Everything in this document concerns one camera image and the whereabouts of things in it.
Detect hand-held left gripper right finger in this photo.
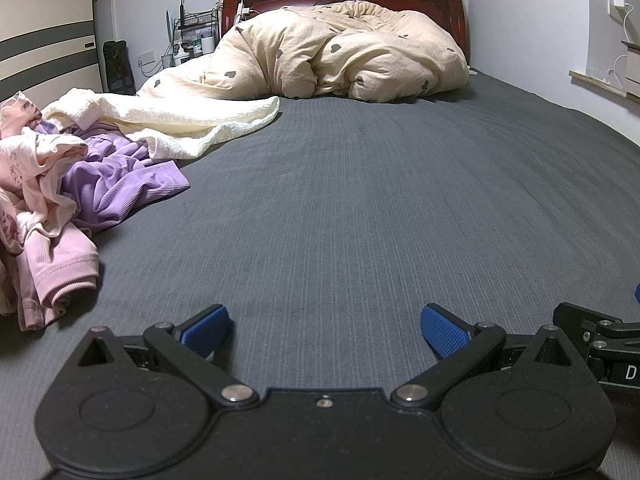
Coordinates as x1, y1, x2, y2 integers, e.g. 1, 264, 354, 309
390, 303, 588, 408

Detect cream grey striped wardrobe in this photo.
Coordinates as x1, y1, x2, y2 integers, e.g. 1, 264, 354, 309
0, 0, 108, 106

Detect grey drawer cabinet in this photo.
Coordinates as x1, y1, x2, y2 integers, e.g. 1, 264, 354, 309
621, 39, 640, 90

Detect black bag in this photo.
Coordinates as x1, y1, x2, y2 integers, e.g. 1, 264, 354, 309
102, 40, 137, 96

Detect black wire rack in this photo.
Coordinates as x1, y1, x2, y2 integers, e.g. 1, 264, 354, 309
172, 0, 222, 66

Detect mauve pink ribbed garment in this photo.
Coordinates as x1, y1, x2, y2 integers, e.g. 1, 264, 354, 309
15, 222, 101, 332

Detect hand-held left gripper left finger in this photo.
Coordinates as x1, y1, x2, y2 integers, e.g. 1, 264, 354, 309
75, 304, 261, 406

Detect purple garment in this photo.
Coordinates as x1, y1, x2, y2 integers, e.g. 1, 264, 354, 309
32, 120, 191, 233

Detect cream blanket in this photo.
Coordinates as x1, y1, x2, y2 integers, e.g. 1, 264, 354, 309
42, 87, 281, 159

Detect beige heart-print duvet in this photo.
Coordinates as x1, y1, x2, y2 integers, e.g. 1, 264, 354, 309
137, 1, 471, 101

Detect pink floral pajama pants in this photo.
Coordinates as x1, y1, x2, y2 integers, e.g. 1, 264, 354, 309
0, 91, 91, 241

